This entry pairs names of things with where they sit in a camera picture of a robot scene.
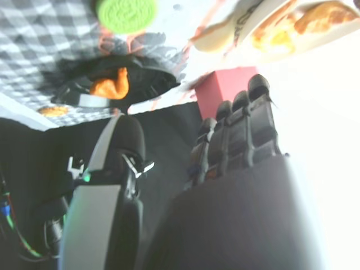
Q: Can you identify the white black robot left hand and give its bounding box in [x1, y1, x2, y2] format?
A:
[58, 73, 330, 270]

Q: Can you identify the black frying pan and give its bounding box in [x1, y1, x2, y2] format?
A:
[42, 55, 182, 110]

